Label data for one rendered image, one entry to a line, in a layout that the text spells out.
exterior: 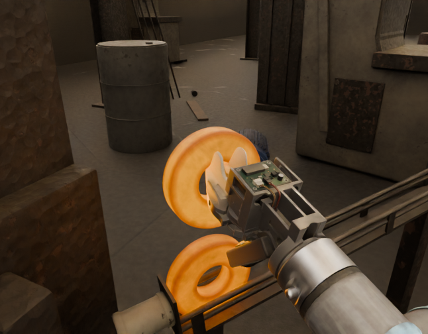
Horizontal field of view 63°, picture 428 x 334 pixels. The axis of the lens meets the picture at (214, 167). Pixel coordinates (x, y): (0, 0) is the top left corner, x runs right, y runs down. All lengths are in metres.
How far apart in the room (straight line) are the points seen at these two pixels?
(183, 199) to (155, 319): 0.21
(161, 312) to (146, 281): 1.10
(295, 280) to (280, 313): 1.21
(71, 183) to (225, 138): 0.29
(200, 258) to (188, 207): 0.11
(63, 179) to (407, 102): 2.28
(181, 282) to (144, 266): 1.19
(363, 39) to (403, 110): 0.54
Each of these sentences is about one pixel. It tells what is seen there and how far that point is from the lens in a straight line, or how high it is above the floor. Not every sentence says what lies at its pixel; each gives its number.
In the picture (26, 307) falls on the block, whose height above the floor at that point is 0.80.
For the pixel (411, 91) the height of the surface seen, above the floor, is 0.66.
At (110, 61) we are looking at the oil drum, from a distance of 2.93.
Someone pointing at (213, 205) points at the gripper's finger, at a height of 0.91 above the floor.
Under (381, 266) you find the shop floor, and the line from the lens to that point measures 1.94.
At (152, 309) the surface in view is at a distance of 0.62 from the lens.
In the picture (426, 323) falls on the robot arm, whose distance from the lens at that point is 0.50.
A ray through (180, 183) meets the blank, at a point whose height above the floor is 0.92.
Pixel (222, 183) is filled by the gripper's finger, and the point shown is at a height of 0.93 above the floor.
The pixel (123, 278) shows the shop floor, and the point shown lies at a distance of 1.75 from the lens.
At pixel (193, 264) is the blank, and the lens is 0.59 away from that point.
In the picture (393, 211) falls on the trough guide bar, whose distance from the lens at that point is 0.89.
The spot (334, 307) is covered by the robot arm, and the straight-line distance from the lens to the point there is 0.35.
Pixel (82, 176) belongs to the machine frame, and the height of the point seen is 0.87.
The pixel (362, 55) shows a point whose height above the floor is 0.85.
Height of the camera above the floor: 1.14
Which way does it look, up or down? 25 degrees down
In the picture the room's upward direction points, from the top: straight up
